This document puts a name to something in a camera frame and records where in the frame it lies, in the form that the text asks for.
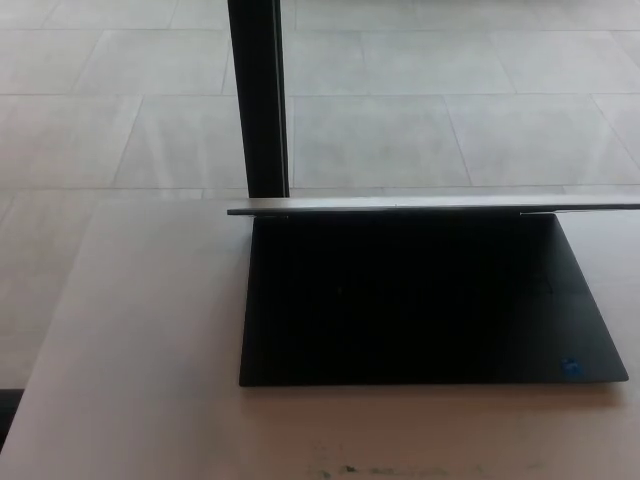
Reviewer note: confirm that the silver Dell laptop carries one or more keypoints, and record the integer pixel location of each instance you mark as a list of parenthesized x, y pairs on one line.
[(400, 310)]

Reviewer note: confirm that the black vertical window frame post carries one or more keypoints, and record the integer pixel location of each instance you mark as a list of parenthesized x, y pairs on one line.
[(260, 100)]

